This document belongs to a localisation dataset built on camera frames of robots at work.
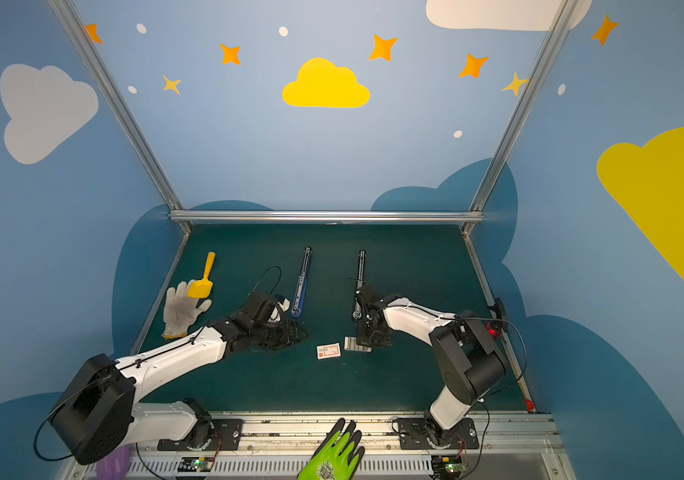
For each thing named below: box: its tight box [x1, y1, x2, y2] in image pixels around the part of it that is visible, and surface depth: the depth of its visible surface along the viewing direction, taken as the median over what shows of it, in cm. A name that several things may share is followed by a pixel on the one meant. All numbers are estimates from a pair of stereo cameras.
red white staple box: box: [316, 343, 341, 360], surface depth 90 cm
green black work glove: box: [297, 418, 365, 480], surface depth 72 cm
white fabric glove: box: [162, 279, 212, 339], surface depth 98 cm
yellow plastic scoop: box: [188, 251, 216, 299], surface depth 106 cm
